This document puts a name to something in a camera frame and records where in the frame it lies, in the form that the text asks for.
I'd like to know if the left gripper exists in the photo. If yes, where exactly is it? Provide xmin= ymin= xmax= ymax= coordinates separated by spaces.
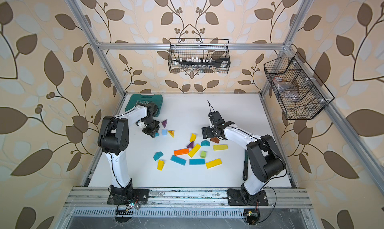
xmin=145 ymin=118 xmax=164 ymax=137

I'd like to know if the teal wedge block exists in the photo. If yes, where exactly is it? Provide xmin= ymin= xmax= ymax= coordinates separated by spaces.
xmin=153 ymin=152 xmax=164 ymax=161

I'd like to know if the orange rectangular block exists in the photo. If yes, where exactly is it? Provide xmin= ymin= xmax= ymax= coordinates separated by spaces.
xmin=174 ymin=148 xmax=190 ymax=156

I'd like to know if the yellow small block bottom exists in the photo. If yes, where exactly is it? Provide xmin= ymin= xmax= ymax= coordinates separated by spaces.
xmin=157 ymin=160 xmax=165 ymax=171

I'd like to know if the yellow small block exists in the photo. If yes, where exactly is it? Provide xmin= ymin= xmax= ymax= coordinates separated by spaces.
xmin=157 ymin=160 xmax=165 ymax=171
xmin=190 ymin=134 xmax=197 ymax=142

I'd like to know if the teal long block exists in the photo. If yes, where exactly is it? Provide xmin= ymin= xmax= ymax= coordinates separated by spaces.
xmin=189 ymin=159 xmax=205 ymax=166
xmin=171 ymin=155 xmax=187 ymax=166

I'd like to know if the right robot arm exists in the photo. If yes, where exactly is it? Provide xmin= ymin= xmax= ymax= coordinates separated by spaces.
xmin=202 ymin=111 xmax=286 ymax=201

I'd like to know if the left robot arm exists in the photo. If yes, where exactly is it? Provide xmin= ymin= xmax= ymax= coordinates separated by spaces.
xmin=97 ymin=102 xmax=160 ymax=189

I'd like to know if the brown house-shaped block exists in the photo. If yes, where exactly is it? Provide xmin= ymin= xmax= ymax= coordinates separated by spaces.
xmin=210 ymin=138 xmax=220 ymax=144

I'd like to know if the teal house-shaped block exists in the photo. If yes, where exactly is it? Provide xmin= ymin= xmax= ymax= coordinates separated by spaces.
xmin=201 ymin=140 xmax=211 ymax=147

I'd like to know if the yellow small block centre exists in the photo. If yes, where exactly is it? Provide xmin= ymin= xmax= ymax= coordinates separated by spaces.
xmin=190 ymin=134 xmax=197 ymax=142

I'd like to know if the light green cube centre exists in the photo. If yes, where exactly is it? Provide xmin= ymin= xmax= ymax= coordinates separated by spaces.
xmin=200 ymin=151 xmax=207 ymax=159

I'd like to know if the long yellow block diagonal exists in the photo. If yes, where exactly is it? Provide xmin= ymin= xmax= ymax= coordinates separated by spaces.
xmin=188 ymin=144 xmax=201 ymax=158

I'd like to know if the dark purple triangle block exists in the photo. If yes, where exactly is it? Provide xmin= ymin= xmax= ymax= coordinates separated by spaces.
xmin=187 ymin=142 xmax=194 ymax=149

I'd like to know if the green plastic tool case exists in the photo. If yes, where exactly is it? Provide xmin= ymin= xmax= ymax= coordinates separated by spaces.
xmin=125 ymin=94 xmax=163 ymax=114

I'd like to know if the yellow long block bottom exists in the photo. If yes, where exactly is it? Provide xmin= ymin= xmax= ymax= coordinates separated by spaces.
xmin=206 ymin=159 xmax=222 ymax=169

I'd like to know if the socket bit holder strip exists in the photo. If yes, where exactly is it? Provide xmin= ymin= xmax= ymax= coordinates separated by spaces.
xmin=173 ymin=58 xmax=231 ymax=69

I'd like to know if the clear plastic bag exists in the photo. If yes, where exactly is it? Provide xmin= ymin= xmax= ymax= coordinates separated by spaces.
xmin=273 ymin=76 xmax=300 ymax=101

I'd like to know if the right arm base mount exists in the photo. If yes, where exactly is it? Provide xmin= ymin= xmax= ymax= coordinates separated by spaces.
xmin=227 ymin=189 xmax=269 ymax=207

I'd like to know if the black wire basket back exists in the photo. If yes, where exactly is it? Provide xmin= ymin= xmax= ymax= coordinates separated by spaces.
xmin=168 ymin=37 xmax=231 ymax=74

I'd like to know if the black wire basket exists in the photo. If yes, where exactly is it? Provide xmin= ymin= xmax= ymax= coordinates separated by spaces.
xmin=264 ymin=52 xmax=335 ymax=120
xmin=168 ymin=37 xmax=231 ymax=74

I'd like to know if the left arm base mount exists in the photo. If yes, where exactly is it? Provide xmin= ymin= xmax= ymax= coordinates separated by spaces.
xmin=107 ymin=185 xmax=150 ymax=205

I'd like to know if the black wire basket right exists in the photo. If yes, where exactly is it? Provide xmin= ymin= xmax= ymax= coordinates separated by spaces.
xmin=264 ymin=52 xmax=335 ymax=120

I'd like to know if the aluminium rail front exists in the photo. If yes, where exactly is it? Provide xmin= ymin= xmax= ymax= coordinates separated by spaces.
xmin=64 ymin=187 xmax=313 ymax=209

